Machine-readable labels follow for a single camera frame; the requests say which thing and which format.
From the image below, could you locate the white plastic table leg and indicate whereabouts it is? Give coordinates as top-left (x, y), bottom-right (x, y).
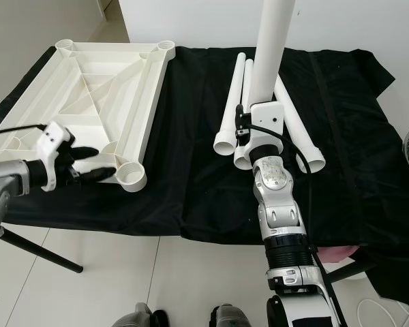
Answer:
top-left (252, 0), bottom-right (295, 110)
top-left (232, 59), bottom-right (256, 171)
top-left (273, 74), bottom-right (327, 174)
top-left (213, 52), bottom-right (247, 156)

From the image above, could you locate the white plastic table top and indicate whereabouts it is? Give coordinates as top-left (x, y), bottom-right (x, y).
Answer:
top-left (0, 39), bottom-right (176, 193)

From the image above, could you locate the black table cloth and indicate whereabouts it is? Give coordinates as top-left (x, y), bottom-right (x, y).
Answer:
top-left (0, 45), bottom-right (409, 311)

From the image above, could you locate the black metal table leg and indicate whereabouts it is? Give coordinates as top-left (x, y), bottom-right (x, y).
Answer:
top-left (324, 258), bottom-right (372, 285)
top-left (0, 228), bottom-right (84, 273)

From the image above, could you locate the pink plastic object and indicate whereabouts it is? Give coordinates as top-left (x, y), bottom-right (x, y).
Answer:
top-left (317, 244), bottom-right (359, 263)

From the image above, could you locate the grey right robot foot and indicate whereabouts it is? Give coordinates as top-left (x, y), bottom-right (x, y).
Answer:
top-left (208, 305), bottom-right (253, 327)

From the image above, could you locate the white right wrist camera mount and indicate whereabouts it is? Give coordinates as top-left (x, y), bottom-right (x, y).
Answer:
top-left (249, 101), bottom-right (286, 147)

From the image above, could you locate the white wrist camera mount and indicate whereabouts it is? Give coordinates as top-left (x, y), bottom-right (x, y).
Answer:
top-left (249, 101), bottom-right (286, 147)
top-left (42, 121), bottom-right (76, 191)

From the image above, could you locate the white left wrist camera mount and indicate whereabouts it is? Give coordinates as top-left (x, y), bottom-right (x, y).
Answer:
top-left (42, 121), bottom-right (76, 191)

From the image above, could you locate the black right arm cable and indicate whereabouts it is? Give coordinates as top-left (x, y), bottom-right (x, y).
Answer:
top-left (251, 123), bottom-right (314, 198)

